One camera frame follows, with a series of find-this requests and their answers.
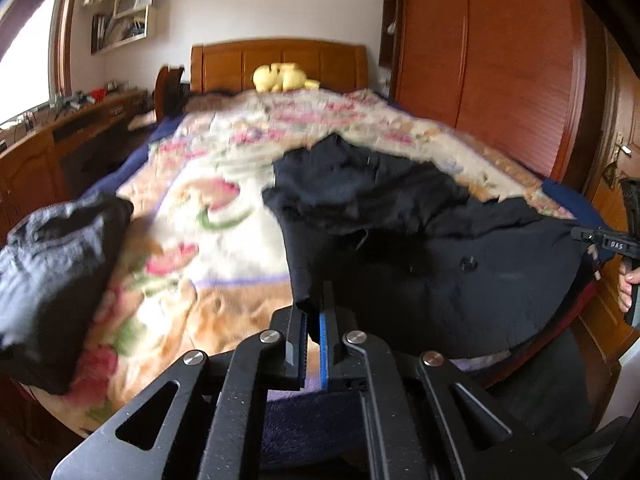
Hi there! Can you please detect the wooden door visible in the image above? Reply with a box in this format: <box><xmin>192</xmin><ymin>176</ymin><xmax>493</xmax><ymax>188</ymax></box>
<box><xmin>582</xmin><ymin>30</ymin><xmax>640</xmax><ymax>361</ymax></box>

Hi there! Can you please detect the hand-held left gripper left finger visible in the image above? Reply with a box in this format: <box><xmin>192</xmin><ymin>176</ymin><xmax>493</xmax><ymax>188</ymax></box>
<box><xmin>50</xmin><ymin>305</ymin><xmax>308</xmax><ymax>480</ymax></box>

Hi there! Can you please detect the wooden chair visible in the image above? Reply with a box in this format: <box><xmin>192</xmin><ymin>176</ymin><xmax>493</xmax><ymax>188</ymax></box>
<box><xmin>152</xmin><ymin>64</ymin><xmax>191</xmax><ymax>117</ymax></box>

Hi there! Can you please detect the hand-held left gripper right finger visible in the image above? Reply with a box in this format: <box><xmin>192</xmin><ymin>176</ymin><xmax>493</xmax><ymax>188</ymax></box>
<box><xmin>319</xmin><ymin>282</ymin><xmax>591</xmax><ymax>480</ymax></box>

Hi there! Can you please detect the row of books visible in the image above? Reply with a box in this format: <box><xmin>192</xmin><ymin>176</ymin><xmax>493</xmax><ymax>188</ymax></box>
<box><xmin>92</xmin><ymin>12</ymin><xmax>146</xmax><ymax>51</ymax></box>

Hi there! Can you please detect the wooden desk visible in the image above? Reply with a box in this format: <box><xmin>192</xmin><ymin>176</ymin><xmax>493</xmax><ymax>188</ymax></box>
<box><xmin>0</xmin><ymin>87</ymin><xmax>153</xmax><ymax>241</ymax></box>

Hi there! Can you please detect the dark grey jacket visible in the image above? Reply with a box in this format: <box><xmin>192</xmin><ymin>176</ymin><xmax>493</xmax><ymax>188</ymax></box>
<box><xmin>0</xmin><ymin>195</ymin><xmax>135</xmax><ymax>396</ymax></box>

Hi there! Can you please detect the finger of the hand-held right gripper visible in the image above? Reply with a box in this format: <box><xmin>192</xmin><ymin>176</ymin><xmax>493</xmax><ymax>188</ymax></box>
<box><xmin>571</xmin><ymin>226</ymin><xmax>640</xmax><ymax>262</ymax></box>

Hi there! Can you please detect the window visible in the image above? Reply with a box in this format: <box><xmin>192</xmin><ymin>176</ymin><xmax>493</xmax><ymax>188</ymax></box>
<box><xmin>0</xmin><ymin>0</ymin><xmax>83</xmax><ymax>131</ymax></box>

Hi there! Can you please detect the wooden bed headboard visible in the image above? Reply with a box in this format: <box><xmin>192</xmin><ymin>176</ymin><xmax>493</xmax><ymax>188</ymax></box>
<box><xmin>190</xmin><ymin>39</ymin><xmax>370</xmax><ymax>95</ymax></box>

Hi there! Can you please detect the person's right hand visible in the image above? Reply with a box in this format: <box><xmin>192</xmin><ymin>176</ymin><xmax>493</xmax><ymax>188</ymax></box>
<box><xmin>617</xmin><ymin>266</ymin><xmax>640</xmax><ymax>312</ymax></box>

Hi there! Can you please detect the floral blanket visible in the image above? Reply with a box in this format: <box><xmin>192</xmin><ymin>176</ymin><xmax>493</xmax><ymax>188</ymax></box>
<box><xmin>30</xmin><ymin>87</ymin><xmax>576</xmax><ymax>436</ymax></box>

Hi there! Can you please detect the yellow plush toy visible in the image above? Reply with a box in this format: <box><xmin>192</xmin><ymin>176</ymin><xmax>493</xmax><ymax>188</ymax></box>
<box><xmin>252</xmin><ymin>62</ymin><xmax>321</xmax><ymax>93</ymax></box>

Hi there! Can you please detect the wooden slatted wardrobe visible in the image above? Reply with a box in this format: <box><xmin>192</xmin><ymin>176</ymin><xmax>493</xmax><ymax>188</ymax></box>
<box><xmin>380</xmin><ymin>0</ymin><xmax>608</xmax><ymax>193</ymax></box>

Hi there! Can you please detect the black button coat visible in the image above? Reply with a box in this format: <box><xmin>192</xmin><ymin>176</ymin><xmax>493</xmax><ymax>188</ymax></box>
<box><xmin>262</xmin><ymin>132</ymin><xmax>608</xmax><ymax>361</ymax></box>

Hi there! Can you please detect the white wall shelf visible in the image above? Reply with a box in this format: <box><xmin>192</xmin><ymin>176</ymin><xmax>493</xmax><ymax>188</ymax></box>
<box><xmin>80</xmin><ymin>0</ymin><xmax>163</xmax><ymax>56</ymax></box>

